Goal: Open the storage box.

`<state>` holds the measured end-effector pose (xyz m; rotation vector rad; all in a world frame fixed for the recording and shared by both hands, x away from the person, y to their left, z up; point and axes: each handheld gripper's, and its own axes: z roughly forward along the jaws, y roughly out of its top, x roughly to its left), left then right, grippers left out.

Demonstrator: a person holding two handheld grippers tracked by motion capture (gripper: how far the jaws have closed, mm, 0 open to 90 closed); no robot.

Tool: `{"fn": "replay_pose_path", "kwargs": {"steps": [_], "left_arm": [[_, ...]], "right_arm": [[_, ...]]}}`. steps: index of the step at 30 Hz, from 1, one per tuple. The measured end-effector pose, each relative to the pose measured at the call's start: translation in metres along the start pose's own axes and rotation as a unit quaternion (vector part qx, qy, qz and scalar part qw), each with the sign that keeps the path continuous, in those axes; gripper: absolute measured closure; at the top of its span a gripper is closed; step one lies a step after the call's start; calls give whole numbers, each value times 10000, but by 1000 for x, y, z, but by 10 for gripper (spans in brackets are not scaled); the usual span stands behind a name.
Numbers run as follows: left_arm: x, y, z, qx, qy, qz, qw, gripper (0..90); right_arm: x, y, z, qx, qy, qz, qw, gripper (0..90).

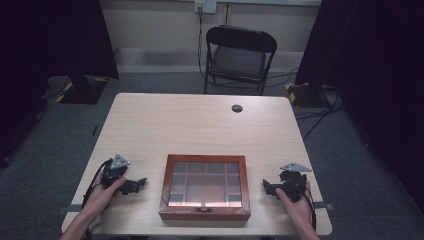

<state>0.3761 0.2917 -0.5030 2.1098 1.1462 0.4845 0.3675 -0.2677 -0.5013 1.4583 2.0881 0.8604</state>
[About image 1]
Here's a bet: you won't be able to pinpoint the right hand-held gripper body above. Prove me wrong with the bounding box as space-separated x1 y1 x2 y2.
278 162 313 204

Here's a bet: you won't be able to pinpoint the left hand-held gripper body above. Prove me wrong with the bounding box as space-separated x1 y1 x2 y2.
100 153 131 191

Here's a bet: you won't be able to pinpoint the wooden box with glass lid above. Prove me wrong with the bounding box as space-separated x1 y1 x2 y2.
158 153 252 222

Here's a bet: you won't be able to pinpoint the person's right hand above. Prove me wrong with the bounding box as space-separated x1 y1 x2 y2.
274 180 316 232

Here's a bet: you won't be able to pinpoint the person's left hand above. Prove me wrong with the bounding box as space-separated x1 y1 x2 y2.
80 169 128 218

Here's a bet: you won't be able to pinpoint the black stand base striped tape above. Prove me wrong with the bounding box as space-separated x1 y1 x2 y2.
284 81 333 109
54 75 109 105

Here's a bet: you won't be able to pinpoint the black folding chair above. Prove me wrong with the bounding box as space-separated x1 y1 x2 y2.
203 24 279 97

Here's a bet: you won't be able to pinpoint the dark curtain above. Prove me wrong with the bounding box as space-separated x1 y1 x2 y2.
294 0 424 214
0 0 120 168

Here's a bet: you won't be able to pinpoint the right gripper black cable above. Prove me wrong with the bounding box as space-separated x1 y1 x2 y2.
300 186 318 232

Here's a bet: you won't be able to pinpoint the black table edge strap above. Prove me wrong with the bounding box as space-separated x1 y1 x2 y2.
55 203 83 215
313 201 335 212

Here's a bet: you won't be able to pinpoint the black floor cables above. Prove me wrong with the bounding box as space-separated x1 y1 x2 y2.
266 66 346 143

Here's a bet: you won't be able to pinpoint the black wall socket cable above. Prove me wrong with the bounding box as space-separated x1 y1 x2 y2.
197 5 214 84

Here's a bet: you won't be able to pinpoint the white wall socket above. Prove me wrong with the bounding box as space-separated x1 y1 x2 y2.
194 0 218 15

